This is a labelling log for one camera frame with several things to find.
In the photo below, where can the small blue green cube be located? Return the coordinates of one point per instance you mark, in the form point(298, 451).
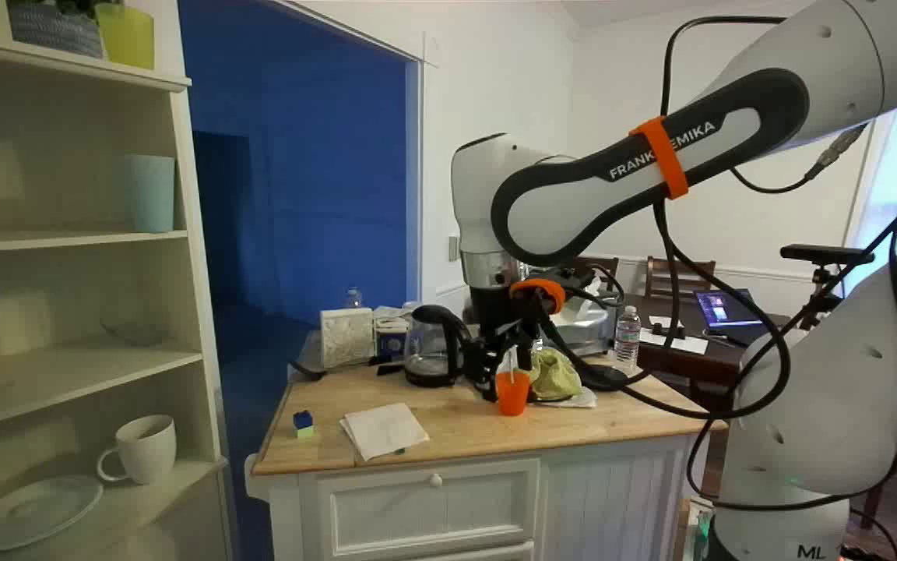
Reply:
point(303, 423)

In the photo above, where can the white crumpled paper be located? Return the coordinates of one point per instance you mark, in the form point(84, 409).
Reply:
point(575, 400)

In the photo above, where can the wall outlet plate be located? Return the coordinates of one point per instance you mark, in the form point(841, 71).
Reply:
point(455, 247)

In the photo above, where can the white ceramic mug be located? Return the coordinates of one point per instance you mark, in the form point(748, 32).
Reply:
point(143, 451)

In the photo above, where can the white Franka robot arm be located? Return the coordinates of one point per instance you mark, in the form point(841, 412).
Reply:
point(855, 52)

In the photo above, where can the open laptop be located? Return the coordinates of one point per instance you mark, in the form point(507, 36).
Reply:
point(728, 314)

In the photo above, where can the dark wooden chair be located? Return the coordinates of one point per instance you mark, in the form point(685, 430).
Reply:
point(678, 282)

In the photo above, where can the white ceramic plate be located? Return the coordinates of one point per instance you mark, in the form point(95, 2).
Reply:
point(31, 513)

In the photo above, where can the dark wooden table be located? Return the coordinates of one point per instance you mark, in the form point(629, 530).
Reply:
point(703, 363)

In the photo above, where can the black camera stand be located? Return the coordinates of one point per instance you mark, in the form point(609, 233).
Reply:
point(823, 255)

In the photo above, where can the black kettle base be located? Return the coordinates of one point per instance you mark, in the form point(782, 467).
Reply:
point(603, 380)

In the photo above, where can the yellow green container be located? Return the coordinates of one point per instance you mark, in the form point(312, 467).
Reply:
point(124, 38)

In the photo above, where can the blue printed box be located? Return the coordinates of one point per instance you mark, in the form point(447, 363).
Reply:
point(393, 339)

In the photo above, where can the clear plastic water bottle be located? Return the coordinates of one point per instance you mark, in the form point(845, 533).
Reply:
point(626, 335)

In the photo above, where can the green vegetable toy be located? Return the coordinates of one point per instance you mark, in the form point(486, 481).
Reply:
point(556, 374)

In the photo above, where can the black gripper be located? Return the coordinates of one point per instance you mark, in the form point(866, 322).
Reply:
point(500, 314)

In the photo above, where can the white island cabinet wood top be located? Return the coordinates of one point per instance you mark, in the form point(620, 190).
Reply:
point(468, 488)

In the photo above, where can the orange plastic cup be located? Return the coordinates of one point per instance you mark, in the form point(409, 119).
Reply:
point(513, 398)

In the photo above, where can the pale teal cup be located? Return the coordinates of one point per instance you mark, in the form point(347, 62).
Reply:
point(149, 196)

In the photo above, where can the white shelf unit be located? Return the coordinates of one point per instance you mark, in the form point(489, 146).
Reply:
point(75, 363)

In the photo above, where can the potted green plant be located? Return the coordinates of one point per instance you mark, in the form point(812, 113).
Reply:
point(53, 26)

